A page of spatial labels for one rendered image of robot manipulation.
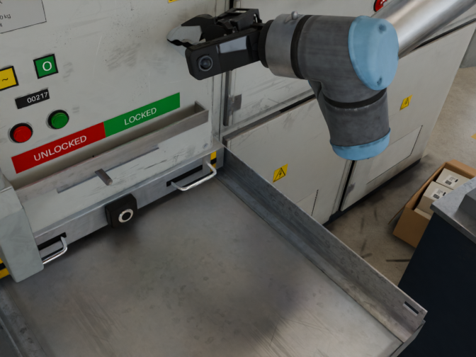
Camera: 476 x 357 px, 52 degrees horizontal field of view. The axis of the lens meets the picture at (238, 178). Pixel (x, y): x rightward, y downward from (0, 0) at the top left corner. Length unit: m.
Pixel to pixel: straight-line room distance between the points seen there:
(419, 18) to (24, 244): 0.69
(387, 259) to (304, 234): 1.19
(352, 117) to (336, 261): 0.37
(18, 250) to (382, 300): 0.63
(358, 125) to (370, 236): 1.55
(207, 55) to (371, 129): 0.26
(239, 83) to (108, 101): 0.45
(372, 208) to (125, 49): 1.73
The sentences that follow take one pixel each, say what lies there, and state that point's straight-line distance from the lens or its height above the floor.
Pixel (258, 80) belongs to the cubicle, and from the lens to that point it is 1.28.
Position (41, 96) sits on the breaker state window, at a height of 1.19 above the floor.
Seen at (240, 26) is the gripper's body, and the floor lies 1.28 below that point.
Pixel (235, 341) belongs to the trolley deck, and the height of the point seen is 0.85.
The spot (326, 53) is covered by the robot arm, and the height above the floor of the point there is 1.31.
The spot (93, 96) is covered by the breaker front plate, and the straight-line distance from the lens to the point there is 0.85.
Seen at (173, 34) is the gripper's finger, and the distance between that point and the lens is 0.85.
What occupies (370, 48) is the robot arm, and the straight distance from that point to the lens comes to 0.65.
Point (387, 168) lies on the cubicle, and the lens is 2.35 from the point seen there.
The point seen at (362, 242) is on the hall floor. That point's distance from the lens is 2.21.
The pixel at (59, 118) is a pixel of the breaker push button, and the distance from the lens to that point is 0.83.
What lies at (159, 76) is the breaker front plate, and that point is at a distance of 0.90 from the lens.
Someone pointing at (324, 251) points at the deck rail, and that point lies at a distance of 1.01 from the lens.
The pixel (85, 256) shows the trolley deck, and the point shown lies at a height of 0.85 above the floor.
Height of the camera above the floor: 1.62
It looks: 43 degrees down
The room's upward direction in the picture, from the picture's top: 5 degrees clockwise
